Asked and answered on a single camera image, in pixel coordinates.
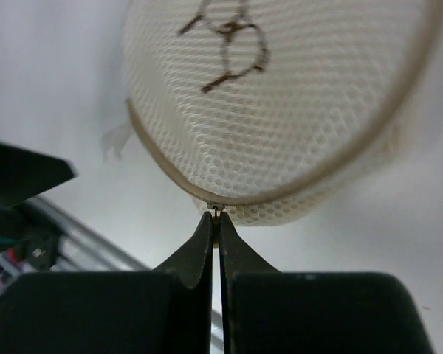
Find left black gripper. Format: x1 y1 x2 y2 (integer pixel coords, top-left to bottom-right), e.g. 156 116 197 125
0 142 75 271

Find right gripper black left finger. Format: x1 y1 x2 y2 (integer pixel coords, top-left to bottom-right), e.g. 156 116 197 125
0 213 213 353

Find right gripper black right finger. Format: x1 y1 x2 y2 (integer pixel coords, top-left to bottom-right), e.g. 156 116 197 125
219 213 433 353

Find aluminium mounting rail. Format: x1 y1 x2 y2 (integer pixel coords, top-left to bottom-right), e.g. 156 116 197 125
29 197 224 353

